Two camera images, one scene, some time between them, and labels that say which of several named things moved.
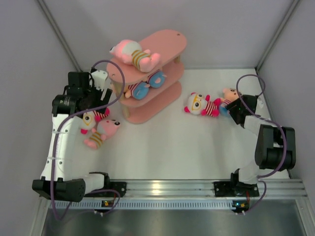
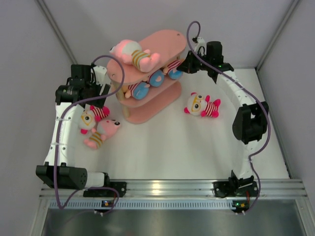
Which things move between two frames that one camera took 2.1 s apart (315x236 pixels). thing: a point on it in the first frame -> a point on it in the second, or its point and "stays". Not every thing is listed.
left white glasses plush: [89, 120] stays
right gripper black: [237, 103] -> [186, 66]
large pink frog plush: [131, 53] stays
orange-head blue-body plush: [230, 95] -> [172, 69]
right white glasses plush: [197, 103] stays
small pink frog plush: [105, 128] stays
